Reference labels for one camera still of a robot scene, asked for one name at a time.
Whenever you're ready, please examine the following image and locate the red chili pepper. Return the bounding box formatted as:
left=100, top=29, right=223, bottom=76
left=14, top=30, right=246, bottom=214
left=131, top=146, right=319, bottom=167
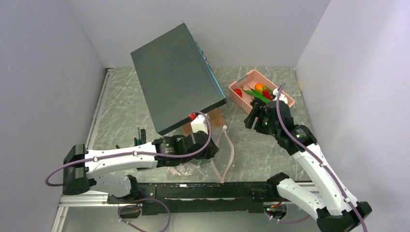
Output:
left=262, top=89, right=273, bottom=101

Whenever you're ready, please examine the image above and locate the long green chili pepper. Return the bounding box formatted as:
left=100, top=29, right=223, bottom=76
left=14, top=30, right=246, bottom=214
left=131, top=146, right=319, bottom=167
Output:
left=241, top=88, right=272, bottom=104

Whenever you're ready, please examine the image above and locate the clear zip top bag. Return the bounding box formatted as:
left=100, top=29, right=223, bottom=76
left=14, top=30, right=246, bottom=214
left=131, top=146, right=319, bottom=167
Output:
left=166, top=125, right=235, bottom=185

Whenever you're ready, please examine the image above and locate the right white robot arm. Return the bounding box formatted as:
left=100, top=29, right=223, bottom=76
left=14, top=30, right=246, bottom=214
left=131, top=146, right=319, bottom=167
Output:
left=244, top=100, right=372, bottom=232

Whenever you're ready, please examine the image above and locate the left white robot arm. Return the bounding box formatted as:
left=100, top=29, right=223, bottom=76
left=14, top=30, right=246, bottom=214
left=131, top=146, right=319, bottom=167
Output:
left=62, top=130, right=219, bottom=203

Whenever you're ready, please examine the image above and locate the black grape bunch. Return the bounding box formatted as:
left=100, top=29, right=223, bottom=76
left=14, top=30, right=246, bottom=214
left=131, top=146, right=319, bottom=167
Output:
left=250, top=98, right=265, bottom=107

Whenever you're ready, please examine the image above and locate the wooden base board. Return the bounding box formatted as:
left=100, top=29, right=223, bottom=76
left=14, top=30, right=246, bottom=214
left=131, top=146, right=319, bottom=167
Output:
left=181, top=108, right=226, bottom=136

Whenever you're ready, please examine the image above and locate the red wax apple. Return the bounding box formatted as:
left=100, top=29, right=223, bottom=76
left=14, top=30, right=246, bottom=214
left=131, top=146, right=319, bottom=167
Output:
left=234, top=88, right=242, bottom=98

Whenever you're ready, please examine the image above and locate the orange green mango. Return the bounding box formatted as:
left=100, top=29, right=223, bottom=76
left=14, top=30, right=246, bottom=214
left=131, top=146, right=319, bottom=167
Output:
left=254, top=83, right=272, bottom=94

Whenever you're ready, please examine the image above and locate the pink perforated plastic basket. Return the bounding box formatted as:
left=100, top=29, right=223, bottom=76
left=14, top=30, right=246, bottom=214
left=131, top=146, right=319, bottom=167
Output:
left=228, top=70, right=279, bottom=114

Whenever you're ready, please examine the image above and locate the dark tilted monitor panel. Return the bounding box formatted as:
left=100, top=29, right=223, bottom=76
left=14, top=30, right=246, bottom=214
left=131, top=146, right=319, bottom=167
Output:
left=131, top=23, right=227, bottom=135

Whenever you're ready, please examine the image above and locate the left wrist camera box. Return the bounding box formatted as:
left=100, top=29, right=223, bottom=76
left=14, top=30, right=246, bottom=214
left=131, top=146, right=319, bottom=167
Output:
left=189, top=113, right=209, bottom=135

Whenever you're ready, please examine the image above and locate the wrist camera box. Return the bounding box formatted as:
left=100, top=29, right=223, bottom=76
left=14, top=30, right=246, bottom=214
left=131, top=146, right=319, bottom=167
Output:
left=271, top=88, right=288, bottom=104
left=189, top=113, right=209, bottom=135

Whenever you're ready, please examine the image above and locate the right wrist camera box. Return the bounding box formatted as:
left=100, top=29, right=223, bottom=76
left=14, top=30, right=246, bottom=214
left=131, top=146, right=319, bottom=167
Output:
left=271, top=88, right=288, bottom=104

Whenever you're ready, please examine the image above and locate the black front rail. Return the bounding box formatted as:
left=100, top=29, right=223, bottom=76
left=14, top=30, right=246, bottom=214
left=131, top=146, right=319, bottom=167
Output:
left=105, top=181, right=289, bottom=216

